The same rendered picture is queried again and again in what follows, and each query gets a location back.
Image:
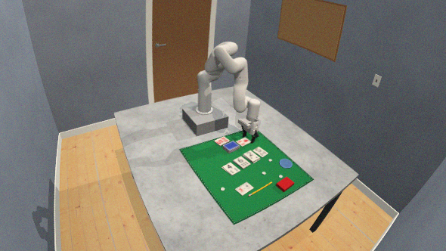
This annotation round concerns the blue-backed playing card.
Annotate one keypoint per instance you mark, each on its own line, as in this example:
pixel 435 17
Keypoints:
pixel 231 145

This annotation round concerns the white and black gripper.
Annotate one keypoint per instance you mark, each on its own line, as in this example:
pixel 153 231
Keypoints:
pixel 253 130

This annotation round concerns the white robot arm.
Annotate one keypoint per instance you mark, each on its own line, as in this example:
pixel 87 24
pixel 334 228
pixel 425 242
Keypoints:
pixel 213 71

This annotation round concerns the red flat block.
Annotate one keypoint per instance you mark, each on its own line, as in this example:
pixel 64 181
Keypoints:
pixel 285 184

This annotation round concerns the blue flat disc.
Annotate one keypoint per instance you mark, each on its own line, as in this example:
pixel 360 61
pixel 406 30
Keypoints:
pixel 285 163

